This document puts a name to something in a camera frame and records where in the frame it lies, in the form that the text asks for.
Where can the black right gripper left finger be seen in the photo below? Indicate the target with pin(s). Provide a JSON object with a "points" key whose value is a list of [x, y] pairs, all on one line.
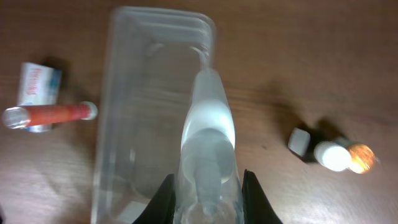
{"points": [[161, 208]]}

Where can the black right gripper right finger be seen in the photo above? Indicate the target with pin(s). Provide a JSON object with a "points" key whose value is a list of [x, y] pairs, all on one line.
{"points": [[257, 208]]}

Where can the white squeeze bottle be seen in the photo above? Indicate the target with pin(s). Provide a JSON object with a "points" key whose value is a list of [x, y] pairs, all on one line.
{"points": [[208, 188]]}

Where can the dark bottle white cap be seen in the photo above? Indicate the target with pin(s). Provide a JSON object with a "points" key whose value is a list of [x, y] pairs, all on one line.
{"points": [[312, 147]]}

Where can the small jar gold lid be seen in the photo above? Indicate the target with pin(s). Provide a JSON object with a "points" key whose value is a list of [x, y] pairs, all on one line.
{"points": [[363, 159]]}

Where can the clear plastic container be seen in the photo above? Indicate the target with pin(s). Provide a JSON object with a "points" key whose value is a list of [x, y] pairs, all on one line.
{"points": [[153, 58]]}

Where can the orange tablet tube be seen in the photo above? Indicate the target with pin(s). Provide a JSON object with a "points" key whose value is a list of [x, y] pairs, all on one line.
{"points": [[19, 117]]}

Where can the white Panadol box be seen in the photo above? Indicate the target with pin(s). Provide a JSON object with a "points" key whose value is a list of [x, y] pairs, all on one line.
{"points": [[39, 85]]}

